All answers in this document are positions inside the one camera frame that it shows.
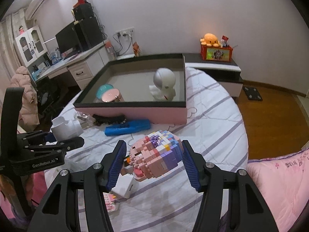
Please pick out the cream small stand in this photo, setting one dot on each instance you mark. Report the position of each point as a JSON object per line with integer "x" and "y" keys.
{"x": 75, "y": 17}

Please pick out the white glass-door cabinet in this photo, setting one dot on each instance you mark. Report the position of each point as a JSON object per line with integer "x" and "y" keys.
{"x": 31, "y": 43}

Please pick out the pink white striped block figure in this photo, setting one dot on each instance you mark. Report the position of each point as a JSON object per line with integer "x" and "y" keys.
{"x": 112, "y": 201}

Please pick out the small pink doll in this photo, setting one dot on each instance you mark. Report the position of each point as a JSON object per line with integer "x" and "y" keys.
{"x": 21, "y": 29}

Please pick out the white plug adapter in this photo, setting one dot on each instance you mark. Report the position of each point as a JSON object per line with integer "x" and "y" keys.
{"x": 65, "y": 128}

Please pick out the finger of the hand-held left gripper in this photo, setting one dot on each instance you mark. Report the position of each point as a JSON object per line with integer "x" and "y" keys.
{"x": 70, "y": 144}
{"x": 36, "y": 135}

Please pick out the white air conditioner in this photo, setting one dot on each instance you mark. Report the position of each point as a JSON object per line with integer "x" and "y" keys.
{"x": 38, "y": 4}

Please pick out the black computer monitor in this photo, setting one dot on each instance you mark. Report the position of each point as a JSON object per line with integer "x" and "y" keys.
{"x": 67, "y": 37}

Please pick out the white charger block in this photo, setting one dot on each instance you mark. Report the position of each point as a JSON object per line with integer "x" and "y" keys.
{"x": 125, "y": 188}

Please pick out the pink box with dark rim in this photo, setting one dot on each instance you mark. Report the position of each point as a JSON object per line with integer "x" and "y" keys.
{"x": 144, "y": 113}

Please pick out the black speaker box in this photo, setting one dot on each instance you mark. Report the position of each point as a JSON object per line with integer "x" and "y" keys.
{"x": 84, "y": 11}

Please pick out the clear case with brown stick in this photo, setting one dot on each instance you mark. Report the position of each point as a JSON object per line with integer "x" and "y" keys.
{"x": 84, "y": 118}

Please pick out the small toy figures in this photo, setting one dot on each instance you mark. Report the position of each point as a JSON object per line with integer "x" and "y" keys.
{"x": 225, "y": 41}

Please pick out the blue comb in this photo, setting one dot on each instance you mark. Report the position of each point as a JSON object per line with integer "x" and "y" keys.
{"x": 130, "y": 127}

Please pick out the black office chair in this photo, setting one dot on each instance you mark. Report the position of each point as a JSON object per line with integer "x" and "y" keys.
{"x": 48, "y": 94}

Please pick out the orange octopus plush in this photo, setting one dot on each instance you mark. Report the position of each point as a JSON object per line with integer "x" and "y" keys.
{"x": 210, "y": 40}

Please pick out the black hair clip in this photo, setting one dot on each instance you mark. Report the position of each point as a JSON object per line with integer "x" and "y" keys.
{"x": 108, "y": 119}

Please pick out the rose gold round tin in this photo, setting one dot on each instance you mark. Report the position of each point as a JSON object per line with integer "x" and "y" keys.
{"x": 111, "y": 96}

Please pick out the pale curtain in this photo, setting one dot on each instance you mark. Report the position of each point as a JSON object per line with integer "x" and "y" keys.
{"x": 9, "y": 43}

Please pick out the wall power outlet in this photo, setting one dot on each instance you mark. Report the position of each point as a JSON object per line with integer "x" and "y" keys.
{"x": 124, "y": 32}

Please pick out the teal plastic case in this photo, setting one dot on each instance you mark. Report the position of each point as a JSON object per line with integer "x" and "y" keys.
{"x": 103, "y": 90}

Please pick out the black white low cabinet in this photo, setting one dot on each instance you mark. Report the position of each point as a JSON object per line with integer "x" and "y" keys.
{"x": 217, "y": 75}

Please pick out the pink puffer jacket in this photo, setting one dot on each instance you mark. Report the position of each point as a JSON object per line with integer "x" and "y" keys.
{"x": 24, "y": 89}

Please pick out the black computer tower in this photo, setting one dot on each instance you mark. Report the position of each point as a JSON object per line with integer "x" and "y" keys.
{"x": 88, "y": 33}

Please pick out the pink cloth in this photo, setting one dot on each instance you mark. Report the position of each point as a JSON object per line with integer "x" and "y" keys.
{"x": 38, "y": 183}

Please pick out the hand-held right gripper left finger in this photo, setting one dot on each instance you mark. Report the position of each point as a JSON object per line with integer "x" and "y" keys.
{"x": 118, "y": 165}

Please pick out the clear bottle orange cap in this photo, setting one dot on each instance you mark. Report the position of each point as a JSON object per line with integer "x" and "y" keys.
{"x": 110, "y": 49}

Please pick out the black bathroom scale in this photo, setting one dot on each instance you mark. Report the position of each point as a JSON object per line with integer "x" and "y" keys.
{"x": 252, "y": 93}

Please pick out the pink embroidered quilt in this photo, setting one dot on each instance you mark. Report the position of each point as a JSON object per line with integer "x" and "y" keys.
{"x": 284, "y": 186}

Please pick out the white astronaut figurine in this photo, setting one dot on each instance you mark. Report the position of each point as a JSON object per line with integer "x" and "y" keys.
{"x": 164, "y": 77}

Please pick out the red printed box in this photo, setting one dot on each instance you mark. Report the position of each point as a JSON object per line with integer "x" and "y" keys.
{"x": 217, "y": 54}

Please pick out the pink purple block figure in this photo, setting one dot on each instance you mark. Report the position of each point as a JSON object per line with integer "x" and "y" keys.
{"x": 154, "y": 154}

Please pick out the white desk with drawers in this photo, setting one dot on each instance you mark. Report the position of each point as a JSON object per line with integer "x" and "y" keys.
{"x": 84, "y": 70}

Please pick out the red orange paper ornament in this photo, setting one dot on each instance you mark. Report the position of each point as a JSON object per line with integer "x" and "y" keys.
{"x": 136, "y": 48}

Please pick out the blue white box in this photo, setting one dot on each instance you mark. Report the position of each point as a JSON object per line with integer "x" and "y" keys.
{"x": 54, "y": 56}

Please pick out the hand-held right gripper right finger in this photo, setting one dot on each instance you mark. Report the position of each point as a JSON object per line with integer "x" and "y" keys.
{"x": 190, "y": 171}

